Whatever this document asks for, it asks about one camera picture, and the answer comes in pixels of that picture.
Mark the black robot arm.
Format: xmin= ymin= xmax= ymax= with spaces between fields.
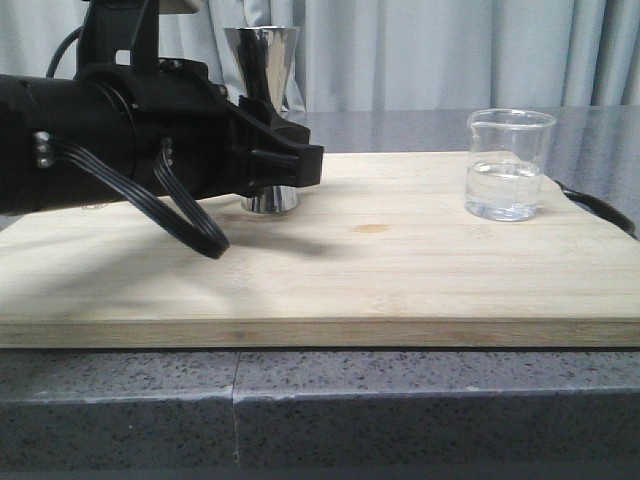
xmin=1 ymin=59 xmax=323 ymax=216

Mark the black ribbon cable long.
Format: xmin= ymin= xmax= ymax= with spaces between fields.
xmin=34 ymin=131 xmax=230 ymax=259

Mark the clear glass beaker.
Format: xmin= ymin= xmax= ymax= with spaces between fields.
xmin=464 ymin=109 xmax=556 ymax=222

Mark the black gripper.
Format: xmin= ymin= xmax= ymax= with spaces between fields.
xmin=75 ymin=59 xmax=324 ymax=198

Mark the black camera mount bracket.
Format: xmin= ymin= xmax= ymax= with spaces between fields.
xmin=76 ymin=0 xmax=204 ymax=75

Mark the silver double-cone jigger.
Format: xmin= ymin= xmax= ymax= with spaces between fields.
xmin=225 ymin=25 xmax=299 ymax=214

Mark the grey curtain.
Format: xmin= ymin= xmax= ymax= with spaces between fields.
xmin=0 ymin=0 xmax=640 ymax=115

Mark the light wooden cutting board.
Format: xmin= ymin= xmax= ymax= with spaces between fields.
xmin=1 ymin=152 xmax=639 ymax=348

